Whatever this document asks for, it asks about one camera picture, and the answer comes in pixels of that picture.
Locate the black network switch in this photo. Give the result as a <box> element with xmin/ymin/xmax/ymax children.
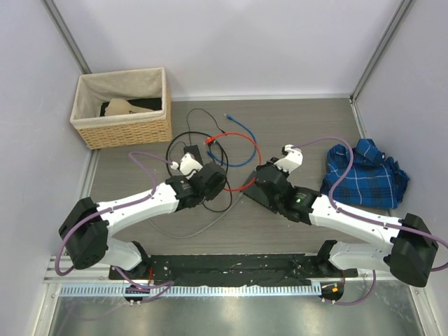
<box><xmin>242</xmin><ymin>182</ymin><xmax>277</xmax><ymax>214</ymax></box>

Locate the red ethernet cable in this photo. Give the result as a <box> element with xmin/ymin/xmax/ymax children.
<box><xmin>203</xmin><ymin>131</ymin><xmax>259</xmax><ymax>193</ymax></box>

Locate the grey ethernet cable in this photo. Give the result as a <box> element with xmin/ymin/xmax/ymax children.
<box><xmin>146</xmin><ymin>195</ymin><xmax>244</xmax><ymax>239</ymax></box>

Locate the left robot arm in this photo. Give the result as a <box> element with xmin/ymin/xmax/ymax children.
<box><xmin>59</xmin><ymin>163</ymin><xmax>227</xmax><ymax>279</ymax></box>

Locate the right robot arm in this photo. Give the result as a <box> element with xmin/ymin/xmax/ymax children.
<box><xmin>255</xmin><ymin>162</ymin><xmax>438</xmax><ymax>288</ymax></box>

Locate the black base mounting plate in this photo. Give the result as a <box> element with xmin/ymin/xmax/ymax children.
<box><xmin>108</xmin><ymin>253</ymin><xmax>360</xmax><ymax>284</ymax></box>

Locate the blue plaid cloth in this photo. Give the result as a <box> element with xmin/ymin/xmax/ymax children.
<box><xmin>320</xmin><ymin>139</ymin><xmax>410</xmax><ymax>209</ymax></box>

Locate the beige item in basket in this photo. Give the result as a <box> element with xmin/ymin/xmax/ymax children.
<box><xmin>100</xmin><ymin>98</ymin><xmax>165</xmax><ymax>117</ymax></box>

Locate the wicker basket with liner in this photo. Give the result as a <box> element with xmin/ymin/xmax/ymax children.
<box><xmin>70</xmin><ymin>67</ymin><xmax>172</xmax><ymax>150</ymax></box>

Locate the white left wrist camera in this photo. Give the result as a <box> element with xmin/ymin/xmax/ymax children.
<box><xmin>178</xmin><ymin>153</ymin><xmax>203</xmax><ymax>176</ymax></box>

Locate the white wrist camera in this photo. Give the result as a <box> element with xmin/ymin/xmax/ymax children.
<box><xmin>178</xmin><ymin>153</ymin><xmax>203</xmax><ymax>176</ymax></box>
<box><xmin>274</xmin><ymin>144</ymin><xmax>303</xmax><ymax>173</ymax></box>

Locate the blue ethernet cable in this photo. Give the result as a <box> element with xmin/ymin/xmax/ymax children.
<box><xmin>206</xmin><ymin>113</ymin><xmax>259</xmax><ymax>167</ymax></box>

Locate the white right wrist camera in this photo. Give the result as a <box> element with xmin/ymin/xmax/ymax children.
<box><xmin>274</xmin><ymin>144</ymin><xmax>303</xmax><ymax>173</ymax></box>

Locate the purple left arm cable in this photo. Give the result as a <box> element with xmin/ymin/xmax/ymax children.
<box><xmin>55</xmin><ymin>151</ymin><xmax>179</xmax><ymax>279</ymax></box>

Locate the slotted cable duct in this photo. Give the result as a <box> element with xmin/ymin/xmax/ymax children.
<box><xmin>59</xmin><ymin>282</ymin><xmax>321</xmax><ymax>298</ymax></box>

